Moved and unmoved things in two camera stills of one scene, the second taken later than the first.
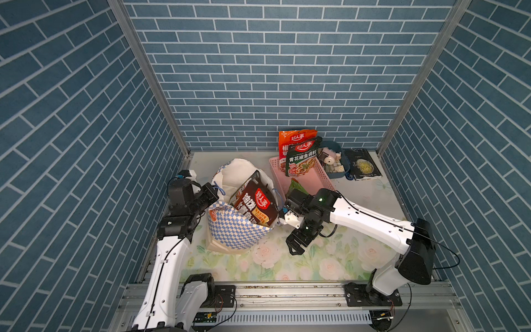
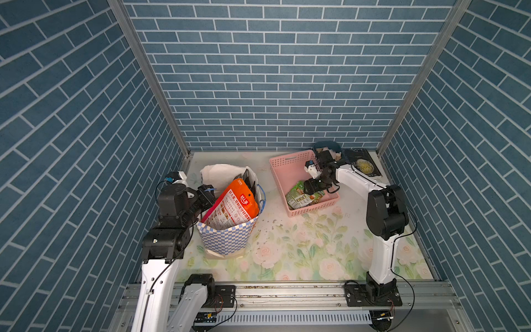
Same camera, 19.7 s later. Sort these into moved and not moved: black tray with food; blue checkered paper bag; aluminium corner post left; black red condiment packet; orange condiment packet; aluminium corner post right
Moved: orange condiment packet; black red condiment packet; blue checkered paper bag
Not moved: aluminium corner post right; black tray with food; aluminium corner post left
